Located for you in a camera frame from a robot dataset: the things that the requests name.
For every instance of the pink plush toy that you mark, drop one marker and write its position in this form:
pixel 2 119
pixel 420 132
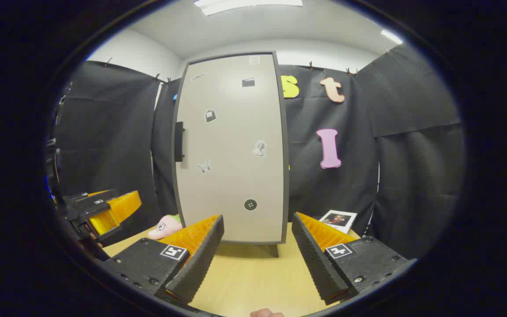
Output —
pixel 165 228

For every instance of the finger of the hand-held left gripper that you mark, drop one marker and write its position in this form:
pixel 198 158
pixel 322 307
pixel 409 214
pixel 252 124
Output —
pixel 117 210

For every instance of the grey cabinet door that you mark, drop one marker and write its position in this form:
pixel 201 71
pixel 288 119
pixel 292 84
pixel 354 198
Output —
pixel 231 176

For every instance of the long ceiling light panel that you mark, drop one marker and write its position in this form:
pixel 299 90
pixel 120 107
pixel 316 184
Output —
pixel 247 5

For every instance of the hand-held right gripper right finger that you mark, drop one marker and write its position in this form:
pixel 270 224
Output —
pixel 313 259

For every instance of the small ceiling light panel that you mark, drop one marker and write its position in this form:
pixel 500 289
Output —
pixel 391 36

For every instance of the white photo cover book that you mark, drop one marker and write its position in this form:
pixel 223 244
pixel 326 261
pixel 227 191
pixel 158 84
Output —
pixel 338 220

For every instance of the black backdrop cloth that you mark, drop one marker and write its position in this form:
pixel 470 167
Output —
pixel 112 145

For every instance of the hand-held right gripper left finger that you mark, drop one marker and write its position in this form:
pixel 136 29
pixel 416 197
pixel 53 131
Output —
pixel 200 259

